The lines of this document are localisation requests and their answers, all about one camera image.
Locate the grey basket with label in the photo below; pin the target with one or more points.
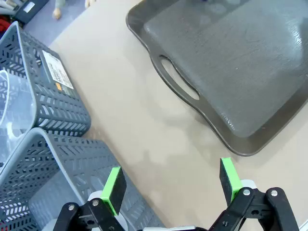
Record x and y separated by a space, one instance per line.
62 108

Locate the person right hand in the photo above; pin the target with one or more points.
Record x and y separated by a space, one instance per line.
90 2

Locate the dark brown serving tray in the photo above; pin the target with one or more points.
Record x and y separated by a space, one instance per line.
228 72

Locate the dark grey storage bin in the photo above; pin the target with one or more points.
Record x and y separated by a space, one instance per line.
29 10

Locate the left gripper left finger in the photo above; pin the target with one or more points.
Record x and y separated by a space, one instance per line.
115 187

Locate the grey lattice basket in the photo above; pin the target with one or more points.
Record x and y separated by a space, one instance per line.
79 156

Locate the clear plastic measuring cup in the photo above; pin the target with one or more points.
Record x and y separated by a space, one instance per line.
8 144
16 101

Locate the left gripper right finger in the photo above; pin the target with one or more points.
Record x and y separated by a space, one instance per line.
231 178

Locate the bystander bare hand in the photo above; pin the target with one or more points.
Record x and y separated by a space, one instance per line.
57 12

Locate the bystander grey-green sleeve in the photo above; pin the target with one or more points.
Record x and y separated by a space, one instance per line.
60 3

